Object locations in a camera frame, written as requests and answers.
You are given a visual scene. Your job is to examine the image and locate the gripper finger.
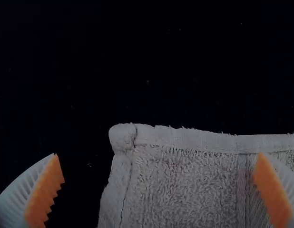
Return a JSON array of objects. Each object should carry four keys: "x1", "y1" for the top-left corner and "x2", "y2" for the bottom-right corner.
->
[
  {"x1": 253, "y1": 152, "x2": 294, "y2": 228},
  {"x1": 0, "y1": 153, "x2": 66, "y2": 228}
]

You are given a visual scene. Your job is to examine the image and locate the pale towel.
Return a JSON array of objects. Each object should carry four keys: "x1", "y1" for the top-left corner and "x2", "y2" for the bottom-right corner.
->
[{"x1": 97, "y1": 123, "x2": 294, "y2": 228}]

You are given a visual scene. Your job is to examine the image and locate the black mat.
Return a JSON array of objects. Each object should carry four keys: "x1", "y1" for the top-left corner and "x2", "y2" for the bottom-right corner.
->
[{"x1": 0, "y1": 0, "x2": 294, "y2": 228}]

